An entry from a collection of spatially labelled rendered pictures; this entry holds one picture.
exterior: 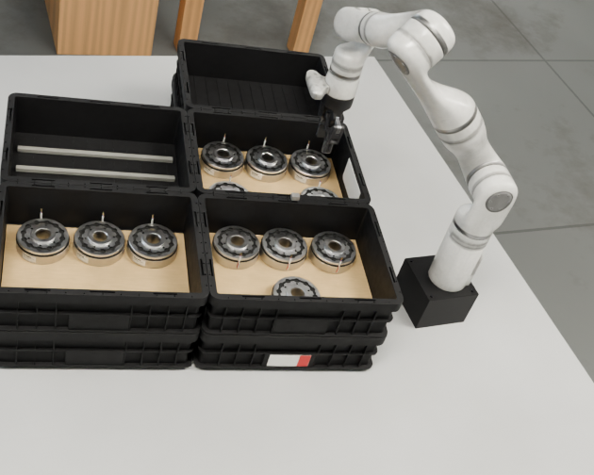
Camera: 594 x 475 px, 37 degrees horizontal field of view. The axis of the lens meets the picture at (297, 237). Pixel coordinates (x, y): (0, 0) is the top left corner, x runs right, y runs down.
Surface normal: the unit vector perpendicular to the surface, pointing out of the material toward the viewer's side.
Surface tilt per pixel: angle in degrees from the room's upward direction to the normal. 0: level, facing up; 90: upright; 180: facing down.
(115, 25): 90
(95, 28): 90
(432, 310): 90
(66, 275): 0
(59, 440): 0
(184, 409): 0
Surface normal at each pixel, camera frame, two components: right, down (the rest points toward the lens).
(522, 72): 0.23, -0.71
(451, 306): 0.33, 0.70
